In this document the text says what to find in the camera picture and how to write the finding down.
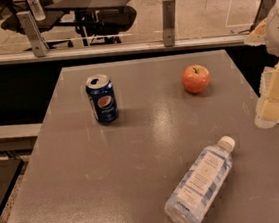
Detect blue pepsi can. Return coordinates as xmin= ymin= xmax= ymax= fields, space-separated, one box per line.
xmin=85 ymin=74 xmax=119 ymax=125

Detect right metal glass bracket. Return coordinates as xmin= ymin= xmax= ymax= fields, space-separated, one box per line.
xmin=250 ymin=0 xmax=276 ymax=31

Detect upright background water bottle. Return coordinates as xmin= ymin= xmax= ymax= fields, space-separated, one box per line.
xmin=27 ymin=0 xmax=45 ymax=21

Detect middle metal glass bracket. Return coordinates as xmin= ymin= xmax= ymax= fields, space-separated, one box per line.
xmin=162 ymin=0 xmax=176 ymax=47

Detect red orange apple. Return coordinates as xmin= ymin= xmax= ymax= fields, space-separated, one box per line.
xmin=182 ymin=65 xmax=210 ymax=94

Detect metal railing bar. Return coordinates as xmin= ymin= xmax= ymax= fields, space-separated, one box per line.
xmin=0 ymin=34 xmax=248 ymax=65

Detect metal glass bracket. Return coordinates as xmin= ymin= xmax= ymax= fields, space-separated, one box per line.
xmin=162 ymin=0 xmax=176 ymax=47
xmin=250 ymin=0 xmax=276 ymax=31
xmin=17 ymin=11 xmax=48 ymax=58

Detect left metal glass bracket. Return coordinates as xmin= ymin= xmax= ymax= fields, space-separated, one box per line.
xmin=17 ymin=11 xmax=48 ymax=58

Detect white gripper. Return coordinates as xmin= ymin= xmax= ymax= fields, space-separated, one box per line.
xmin=244 ymin=0 xmax=279 ymax=129

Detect black office chair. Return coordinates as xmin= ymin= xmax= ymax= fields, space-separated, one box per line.
xmin=75 ymin=6 xmax=137 ymax=46

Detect clear plastic water bottle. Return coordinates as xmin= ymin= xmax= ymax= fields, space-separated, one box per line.
xmin=164 ymin=136 xmax=236 ymax=223

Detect black chair far left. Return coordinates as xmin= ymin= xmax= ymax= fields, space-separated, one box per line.
xmin=0 ymin=0 xmax=64 ymax=39

